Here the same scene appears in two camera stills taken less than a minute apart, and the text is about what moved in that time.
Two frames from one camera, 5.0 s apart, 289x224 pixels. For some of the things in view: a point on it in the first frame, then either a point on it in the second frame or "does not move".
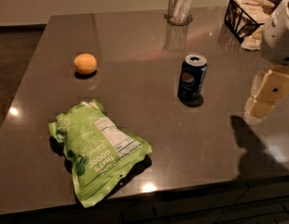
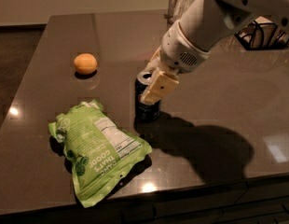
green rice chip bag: x=98 y=151 does not move
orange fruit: x=85 y=63 does not move
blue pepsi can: x=191 y=77 -> x=144 y=112
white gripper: x=279 y=37 -> x=176 y=51
